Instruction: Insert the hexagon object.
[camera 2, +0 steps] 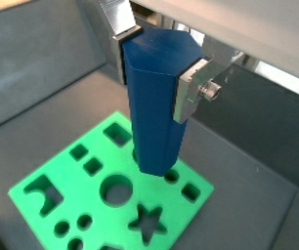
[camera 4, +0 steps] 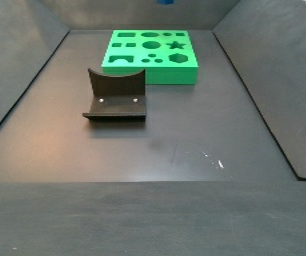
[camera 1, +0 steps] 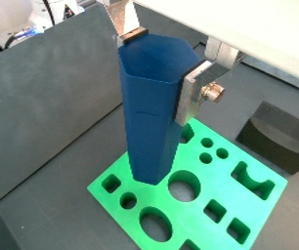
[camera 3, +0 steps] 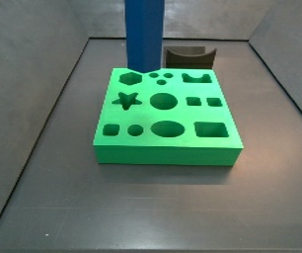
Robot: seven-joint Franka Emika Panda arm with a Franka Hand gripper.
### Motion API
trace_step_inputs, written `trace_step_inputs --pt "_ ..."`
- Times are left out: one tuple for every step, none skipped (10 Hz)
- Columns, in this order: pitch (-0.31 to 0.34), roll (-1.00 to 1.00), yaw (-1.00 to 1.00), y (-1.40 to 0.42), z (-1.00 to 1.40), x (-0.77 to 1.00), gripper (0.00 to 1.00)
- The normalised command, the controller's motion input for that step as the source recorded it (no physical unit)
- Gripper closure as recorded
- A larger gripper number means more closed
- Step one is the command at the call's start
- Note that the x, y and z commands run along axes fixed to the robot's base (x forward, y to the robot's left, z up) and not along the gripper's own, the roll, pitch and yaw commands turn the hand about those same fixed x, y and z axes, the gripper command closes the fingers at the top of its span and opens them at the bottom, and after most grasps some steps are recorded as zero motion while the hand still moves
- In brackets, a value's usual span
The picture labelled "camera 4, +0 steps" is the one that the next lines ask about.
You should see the green shape sorter block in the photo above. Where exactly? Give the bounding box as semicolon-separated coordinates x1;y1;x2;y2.
101;30;198;85

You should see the black curved holder stand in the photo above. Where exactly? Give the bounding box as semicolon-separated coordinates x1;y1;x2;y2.
82;69;146;120

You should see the blue object at top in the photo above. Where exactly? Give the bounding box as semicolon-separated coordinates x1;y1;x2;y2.
157;0;173;5

